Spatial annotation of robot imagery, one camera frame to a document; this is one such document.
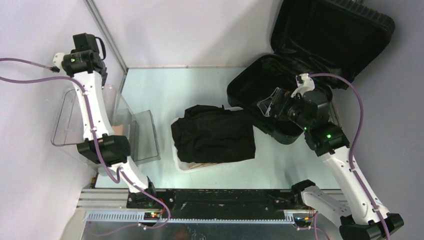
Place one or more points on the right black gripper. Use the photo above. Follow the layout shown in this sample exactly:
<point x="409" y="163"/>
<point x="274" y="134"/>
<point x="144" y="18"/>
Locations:
<point x="284" y="99"/>

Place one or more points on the black ribbed hard-shell suitcase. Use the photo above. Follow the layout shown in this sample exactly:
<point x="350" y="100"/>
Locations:
<point x="335" y="38"/>

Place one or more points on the beige cloth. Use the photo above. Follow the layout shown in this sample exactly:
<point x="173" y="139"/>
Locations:
<point x="196" y="165"/>

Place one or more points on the clear acrylic bin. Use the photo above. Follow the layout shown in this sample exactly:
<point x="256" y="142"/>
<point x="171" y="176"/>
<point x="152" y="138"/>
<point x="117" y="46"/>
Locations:
<point x="68" y="129"/>

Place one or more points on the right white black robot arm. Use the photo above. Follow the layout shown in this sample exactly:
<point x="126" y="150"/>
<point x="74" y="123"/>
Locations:
<point x="363" y="217"/>

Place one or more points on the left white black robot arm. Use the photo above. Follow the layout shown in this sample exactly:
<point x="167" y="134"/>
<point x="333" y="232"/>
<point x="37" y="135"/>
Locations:
<point x="85" y="68"/>

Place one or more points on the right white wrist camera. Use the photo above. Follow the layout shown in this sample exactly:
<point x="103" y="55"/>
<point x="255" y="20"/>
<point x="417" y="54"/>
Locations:
<point x="304" y="84"/>

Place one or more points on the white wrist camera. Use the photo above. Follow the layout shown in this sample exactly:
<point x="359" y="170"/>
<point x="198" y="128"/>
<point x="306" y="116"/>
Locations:
<point x="304" y="84"/>
<point x="57" y="63"/>

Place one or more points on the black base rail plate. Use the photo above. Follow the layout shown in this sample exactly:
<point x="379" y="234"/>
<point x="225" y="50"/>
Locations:
<point x="220" y="204"/>

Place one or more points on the aluminium frame rail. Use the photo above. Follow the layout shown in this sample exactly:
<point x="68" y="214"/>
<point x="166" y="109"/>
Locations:
<point x="109" y="205"/>

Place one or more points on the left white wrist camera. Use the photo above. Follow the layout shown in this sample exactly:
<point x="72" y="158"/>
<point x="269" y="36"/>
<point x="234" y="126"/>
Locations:
<point x="57" y="63"/>

